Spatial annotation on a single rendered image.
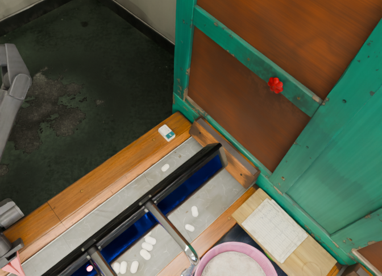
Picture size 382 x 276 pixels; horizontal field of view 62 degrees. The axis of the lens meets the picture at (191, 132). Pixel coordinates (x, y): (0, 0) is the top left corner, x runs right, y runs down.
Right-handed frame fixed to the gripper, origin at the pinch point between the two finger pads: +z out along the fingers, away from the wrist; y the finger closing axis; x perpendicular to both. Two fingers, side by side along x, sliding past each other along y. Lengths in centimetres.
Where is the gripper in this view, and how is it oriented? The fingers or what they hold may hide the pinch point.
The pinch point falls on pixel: (23, 275)
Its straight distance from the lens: 114.7
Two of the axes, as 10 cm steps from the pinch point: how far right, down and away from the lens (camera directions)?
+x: -4.8, -0.1, 8.8
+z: 4.7, 8.4, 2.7
